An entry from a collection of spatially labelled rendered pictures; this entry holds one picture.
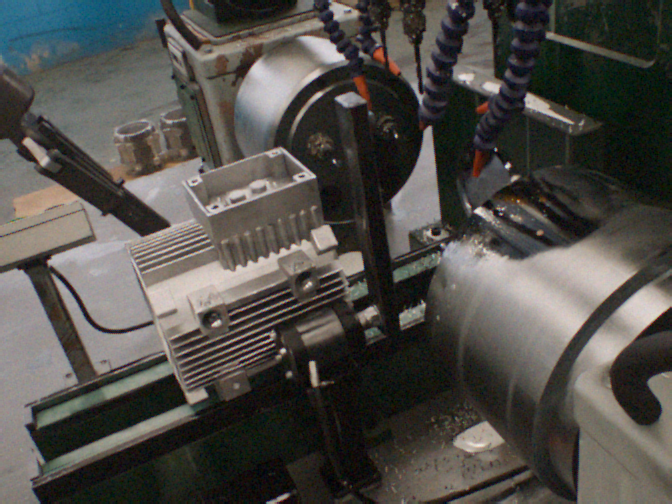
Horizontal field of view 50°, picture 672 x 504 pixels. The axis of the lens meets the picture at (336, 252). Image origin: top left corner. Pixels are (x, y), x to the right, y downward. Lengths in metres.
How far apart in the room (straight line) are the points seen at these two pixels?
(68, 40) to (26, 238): 5.37
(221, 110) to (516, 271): 0.73
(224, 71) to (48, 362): 0.54
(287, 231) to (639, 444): 0.45
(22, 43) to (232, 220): 5.62
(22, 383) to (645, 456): 0.97
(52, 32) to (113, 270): 4.99
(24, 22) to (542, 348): 5.91
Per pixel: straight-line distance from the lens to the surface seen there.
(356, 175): 0.66
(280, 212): 0.75
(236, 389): 0.79
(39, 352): 1.27
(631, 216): 0.60
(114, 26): 6.37
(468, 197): 0.99
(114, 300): 1.32
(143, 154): 3.40
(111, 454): 0.83
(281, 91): 1.03
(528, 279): 0.58
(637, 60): 0.88
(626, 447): 0.45
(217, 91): 1.21
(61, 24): 6.31
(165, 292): 0.74
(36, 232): 1.00
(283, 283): 0.75
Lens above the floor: 1.47
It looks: 32 degrees down
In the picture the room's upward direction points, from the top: 11 degrees counter-clockwise
